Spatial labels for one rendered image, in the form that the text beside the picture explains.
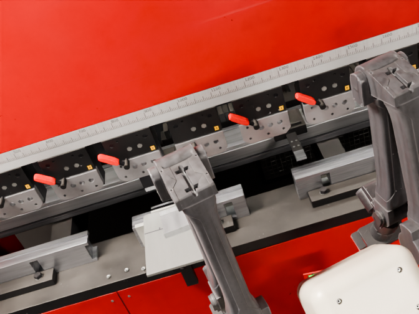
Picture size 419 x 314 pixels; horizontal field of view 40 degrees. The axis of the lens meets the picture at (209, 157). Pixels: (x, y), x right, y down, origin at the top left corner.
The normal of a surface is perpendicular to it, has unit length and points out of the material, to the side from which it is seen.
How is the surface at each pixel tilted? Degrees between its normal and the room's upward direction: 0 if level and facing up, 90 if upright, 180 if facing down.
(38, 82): 90
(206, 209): 81
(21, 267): 90
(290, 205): 0
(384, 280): 47
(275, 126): 90
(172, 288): 90
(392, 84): 13
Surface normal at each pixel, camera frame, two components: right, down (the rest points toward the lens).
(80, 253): 0.13, 0.59
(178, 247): -0.27, -0.75
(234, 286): 0.30, 0.37
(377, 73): -0.18, -0.62
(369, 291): 0.07, -0.14
